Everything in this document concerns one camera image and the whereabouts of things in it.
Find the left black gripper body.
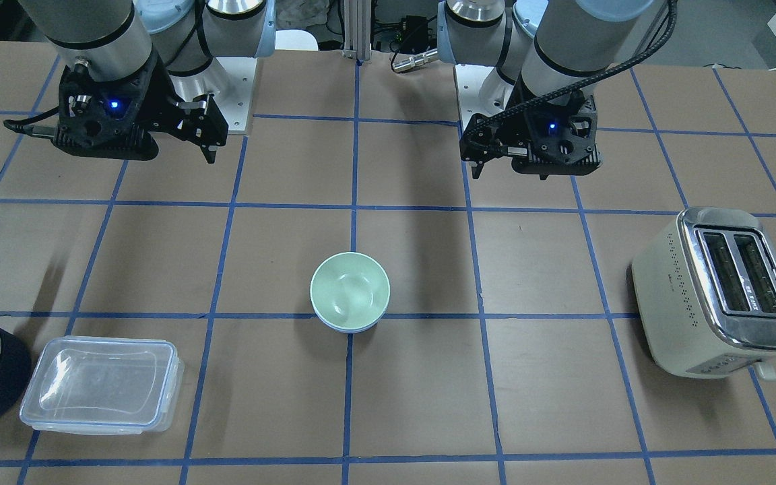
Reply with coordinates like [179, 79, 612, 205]
[459, 113, 529, 164]

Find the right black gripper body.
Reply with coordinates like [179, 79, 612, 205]
[174, 94, 229, 150]

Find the green bowl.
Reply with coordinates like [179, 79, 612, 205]
[310, 252, 391, 321]

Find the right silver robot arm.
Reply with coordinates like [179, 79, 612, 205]
[3, 1, 276, 164]

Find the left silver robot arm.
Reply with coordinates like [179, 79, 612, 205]
[436, 1, 678, 179]

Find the white chair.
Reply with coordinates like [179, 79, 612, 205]
[275, 30, 319, 51]

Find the clear plastic food container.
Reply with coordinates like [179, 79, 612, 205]
[19, 335, 184, 436]

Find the cream toaster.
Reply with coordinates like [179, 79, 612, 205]
[629, 207, 776, 381]

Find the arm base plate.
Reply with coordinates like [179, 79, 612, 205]
[170, 57, 259, 135]
[455, 64, 513, 129]

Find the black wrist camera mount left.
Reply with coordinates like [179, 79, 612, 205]
[508, 91, 602, 179]

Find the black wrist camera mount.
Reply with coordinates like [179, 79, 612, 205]
[51, 50, 181, 160]
[508, 91, 602, 179]

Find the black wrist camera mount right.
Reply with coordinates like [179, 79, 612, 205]
[51, 50, 181, 160]

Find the aluminium frame post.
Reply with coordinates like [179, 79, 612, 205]
[338, 0, 373, 65]

